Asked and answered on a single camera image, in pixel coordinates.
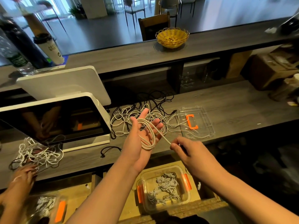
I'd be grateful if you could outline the person's left hand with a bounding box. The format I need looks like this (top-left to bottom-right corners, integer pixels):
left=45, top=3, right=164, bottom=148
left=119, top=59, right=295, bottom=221
left=119, top=108, right=165, bottom=175

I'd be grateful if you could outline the person's right hand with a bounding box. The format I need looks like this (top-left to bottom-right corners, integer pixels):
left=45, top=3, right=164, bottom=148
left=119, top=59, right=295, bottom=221
left=170, top=136, right=227, bottom=182

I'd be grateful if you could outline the clear container drawer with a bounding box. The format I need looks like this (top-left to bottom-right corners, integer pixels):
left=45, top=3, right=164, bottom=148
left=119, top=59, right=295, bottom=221
left=23, top=194, right=67, bottom=224
left=135, top=166, right=192, bottom=214

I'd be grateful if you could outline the person's right forearm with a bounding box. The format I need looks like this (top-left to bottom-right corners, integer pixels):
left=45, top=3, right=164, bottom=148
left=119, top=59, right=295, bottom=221
left=210, top=168, right=299, bottom=224

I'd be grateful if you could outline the person's left forearm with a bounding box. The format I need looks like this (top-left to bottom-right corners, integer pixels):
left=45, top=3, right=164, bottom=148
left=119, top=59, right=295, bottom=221
left=65, top=163, right=145, bottom=224

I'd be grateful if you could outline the brown cardboard box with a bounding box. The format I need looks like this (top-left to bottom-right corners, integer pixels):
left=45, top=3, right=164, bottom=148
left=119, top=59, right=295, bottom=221
left=248, top=51, right=299, bottom=91

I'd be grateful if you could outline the wooden drawer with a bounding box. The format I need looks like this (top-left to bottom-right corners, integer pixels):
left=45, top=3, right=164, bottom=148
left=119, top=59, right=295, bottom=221
left=103, top=158, right=230, bottom=224
left=28, top=174, right=102, bottom=224

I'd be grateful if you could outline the white touchscreen monitor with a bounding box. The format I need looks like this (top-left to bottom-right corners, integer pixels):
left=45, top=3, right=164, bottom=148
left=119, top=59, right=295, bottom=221
left=0, top=92, right=112, bottom=153

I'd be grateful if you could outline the white customer display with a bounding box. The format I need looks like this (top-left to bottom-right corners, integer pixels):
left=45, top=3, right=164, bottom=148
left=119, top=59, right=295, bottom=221
left=16, top=66, right=112, bottom=106

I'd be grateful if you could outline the grey wooden bar counter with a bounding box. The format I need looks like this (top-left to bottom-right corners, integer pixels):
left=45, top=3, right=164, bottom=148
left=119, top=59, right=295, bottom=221
left=0, top=17, right=299, bottom=91

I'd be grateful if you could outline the flat cardboard sheet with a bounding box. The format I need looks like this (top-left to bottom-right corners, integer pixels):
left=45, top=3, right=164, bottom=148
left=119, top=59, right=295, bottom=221
left=226, top=50, right=253, bottom=78

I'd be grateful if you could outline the yellow woven basket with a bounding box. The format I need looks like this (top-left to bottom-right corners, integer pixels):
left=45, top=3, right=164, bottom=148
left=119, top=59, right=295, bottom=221
left=155, top=28, right=190, bottom=49

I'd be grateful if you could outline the brown wooden chair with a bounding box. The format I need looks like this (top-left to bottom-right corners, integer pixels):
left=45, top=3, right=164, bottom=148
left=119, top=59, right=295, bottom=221
left=138, top=13, right=171, bottom=41

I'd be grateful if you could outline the white paper coffee cup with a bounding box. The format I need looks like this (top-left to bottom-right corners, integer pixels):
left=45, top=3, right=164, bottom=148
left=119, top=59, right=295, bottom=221
left=33, top=33, right=65, bottom=66

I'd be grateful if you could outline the black metal chair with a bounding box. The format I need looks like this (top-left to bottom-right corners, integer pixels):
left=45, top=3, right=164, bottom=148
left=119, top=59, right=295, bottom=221
left=37, top=0, right=68, bottom=33
left=159, top=0, right=180, bottom=26
left=122, top=0, right=145, bottom=28

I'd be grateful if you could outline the green potted plant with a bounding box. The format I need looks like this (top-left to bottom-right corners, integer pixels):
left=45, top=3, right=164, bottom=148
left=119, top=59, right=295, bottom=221
left=69, top=4, right=87, bottom=19

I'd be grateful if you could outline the clear plastic water bottle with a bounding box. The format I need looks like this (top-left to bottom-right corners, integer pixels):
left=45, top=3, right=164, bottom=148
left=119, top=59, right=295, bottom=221
left=0, top=30, right=36, bottom=75

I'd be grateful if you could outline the black thermos bottle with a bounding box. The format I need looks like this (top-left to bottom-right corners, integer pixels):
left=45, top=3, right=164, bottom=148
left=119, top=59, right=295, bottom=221
left=0, top=16, right=52, bottom=69

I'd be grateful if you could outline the black device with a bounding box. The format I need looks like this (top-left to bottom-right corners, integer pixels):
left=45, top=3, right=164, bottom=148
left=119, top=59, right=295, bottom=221
left=278, top=12, right=299, bottom=35

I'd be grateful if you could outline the round wooden table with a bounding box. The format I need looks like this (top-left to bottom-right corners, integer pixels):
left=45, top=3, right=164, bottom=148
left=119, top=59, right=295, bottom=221
left=0, top=4, right=50, bottom=38

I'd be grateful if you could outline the black cable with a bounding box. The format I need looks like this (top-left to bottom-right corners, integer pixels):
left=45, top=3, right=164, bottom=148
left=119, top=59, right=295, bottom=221
left=100, top=146, right=122, bottom=158

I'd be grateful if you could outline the clear lid orange handle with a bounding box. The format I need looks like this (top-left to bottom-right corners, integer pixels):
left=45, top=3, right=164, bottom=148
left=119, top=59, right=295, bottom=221
left=178, top=106, right=216, bottom=140

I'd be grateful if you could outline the bundle of black cables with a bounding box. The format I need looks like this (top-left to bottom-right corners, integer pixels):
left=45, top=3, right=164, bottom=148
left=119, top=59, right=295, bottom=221
left=135, top=91, right=176, bottom=115

